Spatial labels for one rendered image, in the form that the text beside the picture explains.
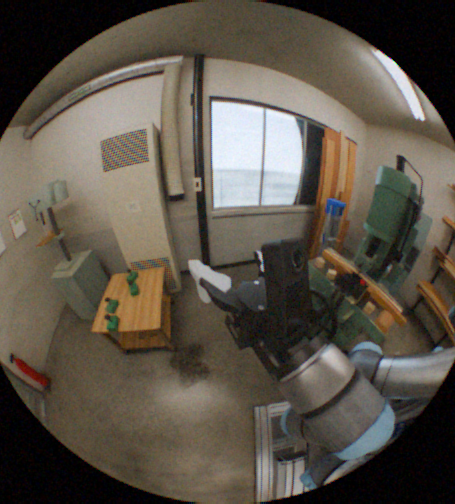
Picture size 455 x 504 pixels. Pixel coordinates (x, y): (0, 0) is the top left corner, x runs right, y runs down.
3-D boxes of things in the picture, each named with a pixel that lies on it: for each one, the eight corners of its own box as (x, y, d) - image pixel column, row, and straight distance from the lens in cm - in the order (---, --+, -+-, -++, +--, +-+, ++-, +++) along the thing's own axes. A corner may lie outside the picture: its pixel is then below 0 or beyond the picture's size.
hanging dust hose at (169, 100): (168, 198, 161) (163, 72, 193) (184, 196, 160) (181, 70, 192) (166, 202, 145) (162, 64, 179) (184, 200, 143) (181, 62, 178)
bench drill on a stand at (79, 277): (90, 293, 266) (45, 189, 228) (122, 291, 229) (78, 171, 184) (78, 318, 243) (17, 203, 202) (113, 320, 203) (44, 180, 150)
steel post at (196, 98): (202, 273, 210) (192, 57, 206) (210, 272, 210) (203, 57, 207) (203, 278, 203) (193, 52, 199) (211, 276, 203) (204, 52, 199)
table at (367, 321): (292, 272, 89) (295, 264, 86) (323, 261, 111) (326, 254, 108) (369, 356, 80) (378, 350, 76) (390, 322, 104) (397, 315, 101)
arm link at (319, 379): (326, 408, 14) (366, 351, 20) (294, 368, 13) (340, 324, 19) (284, 415, 21) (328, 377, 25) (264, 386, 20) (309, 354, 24)
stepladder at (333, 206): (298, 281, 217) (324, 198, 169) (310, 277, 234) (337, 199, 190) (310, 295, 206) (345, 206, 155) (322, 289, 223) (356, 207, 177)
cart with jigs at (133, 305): (132, 306, 200) (108, 265, 163) (176, 301, 183) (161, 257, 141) (124, 358, 171) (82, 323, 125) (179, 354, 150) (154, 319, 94)
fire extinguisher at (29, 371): (44, 375, 260) (10, 347, 233) (51, 379, 244) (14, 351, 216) (43, 386, 260) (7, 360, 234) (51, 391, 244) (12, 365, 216)
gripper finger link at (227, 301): (192, 291, 20) (252, 327, 17) (191, 282, 19) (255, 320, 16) (213, 274, 22) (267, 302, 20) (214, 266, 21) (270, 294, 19)
